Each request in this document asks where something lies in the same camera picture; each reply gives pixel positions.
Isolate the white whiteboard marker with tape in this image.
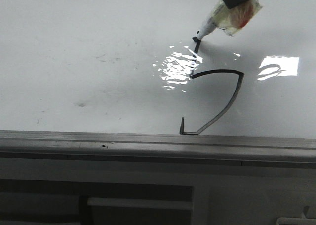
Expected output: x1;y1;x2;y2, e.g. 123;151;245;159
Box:
193;0;262;42

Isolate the white glossy whiteboard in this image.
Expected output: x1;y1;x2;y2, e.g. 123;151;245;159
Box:
0;0;316;138

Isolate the grey aluminium whiteboard frame rail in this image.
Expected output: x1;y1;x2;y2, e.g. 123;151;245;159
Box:
0;130;316;168

